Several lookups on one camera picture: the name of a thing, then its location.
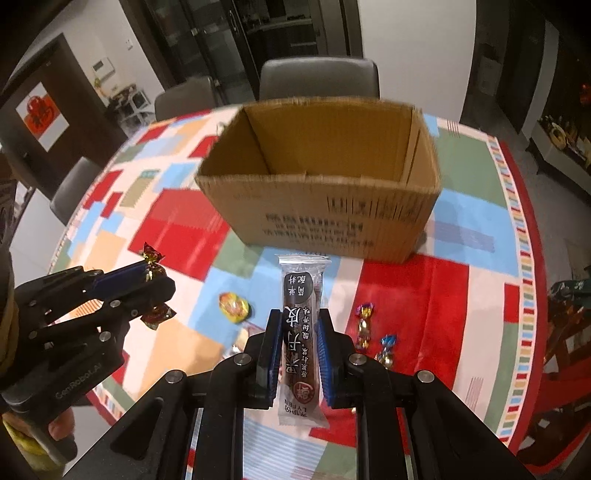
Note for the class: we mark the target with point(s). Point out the red gold candy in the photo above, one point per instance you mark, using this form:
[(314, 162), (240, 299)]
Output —
[(151, 261)]

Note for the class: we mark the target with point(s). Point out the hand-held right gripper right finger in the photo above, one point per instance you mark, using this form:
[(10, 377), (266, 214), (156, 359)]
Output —
[(326, 355)]

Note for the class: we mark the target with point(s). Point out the purple gold candy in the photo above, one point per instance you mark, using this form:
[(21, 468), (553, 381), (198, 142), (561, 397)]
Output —
[(364, 325)]

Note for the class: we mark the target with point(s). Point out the white wall intercom panel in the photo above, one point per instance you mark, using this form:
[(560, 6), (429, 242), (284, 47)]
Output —
[(102, 68)]

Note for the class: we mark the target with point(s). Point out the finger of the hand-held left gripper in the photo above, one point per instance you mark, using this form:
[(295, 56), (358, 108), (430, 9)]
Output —
[(120, 276), (147, 293)]

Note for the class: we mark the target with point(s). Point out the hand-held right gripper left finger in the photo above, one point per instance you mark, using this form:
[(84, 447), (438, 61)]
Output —
[(274, 355)]

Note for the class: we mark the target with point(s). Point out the yellow round candy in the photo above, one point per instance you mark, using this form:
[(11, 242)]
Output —
[(235, 307)]

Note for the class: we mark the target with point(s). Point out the white low cabinet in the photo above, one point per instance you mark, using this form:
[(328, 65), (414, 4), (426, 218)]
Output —
[(554, 159)]

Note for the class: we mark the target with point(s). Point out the sliding glass door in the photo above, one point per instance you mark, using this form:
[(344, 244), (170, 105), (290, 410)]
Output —
[(207, 46)]

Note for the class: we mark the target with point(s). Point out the grey dining chair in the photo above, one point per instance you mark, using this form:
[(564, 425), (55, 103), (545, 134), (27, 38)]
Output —
[(76, 189), (318, 78), (184, 99)]

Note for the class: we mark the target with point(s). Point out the blue gold candy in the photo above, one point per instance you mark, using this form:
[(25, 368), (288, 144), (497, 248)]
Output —
[(387, 351)]

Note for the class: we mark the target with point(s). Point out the brown wooden door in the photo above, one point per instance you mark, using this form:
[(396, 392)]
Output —
[(78, 92)]

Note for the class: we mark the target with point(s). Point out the red wooden chair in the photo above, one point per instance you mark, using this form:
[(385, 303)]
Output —
[(570, 350)]

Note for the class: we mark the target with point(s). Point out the white storage rack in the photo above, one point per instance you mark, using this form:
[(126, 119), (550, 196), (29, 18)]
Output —
[(134, 104)]

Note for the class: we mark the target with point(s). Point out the cardboard box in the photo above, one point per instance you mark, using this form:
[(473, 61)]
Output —
[(323, 221)]

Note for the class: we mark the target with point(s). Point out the person's left hand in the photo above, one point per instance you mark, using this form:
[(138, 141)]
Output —
[(61, 424)]

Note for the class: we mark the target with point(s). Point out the brown snack bar packet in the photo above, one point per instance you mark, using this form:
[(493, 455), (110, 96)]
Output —
[(300, 323)]

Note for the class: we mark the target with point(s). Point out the white floor appliance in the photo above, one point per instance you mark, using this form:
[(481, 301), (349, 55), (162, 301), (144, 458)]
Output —
[(489, 76)]

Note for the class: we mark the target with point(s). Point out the red foil balloon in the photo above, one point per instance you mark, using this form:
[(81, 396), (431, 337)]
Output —
[(586, 93)]

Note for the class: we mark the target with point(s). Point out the green patterned cloth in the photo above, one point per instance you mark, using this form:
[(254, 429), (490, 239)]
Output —
[(572, 288)]

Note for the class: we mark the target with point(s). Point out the dark tall cabinet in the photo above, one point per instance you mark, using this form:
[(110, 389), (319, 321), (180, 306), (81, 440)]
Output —
[(535, 69)]

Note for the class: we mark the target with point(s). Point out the yellow round ornament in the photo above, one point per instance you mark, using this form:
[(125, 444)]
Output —
[(557, 135)]

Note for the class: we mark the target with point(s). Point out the red and white door poster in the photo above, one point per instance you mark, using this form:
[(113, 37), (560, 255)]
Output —
[(41, 115)]

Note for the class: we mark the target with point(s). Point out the colourful patchwork tablecloth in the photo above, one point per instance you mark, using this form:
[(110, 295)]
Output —
[(461, 221)]

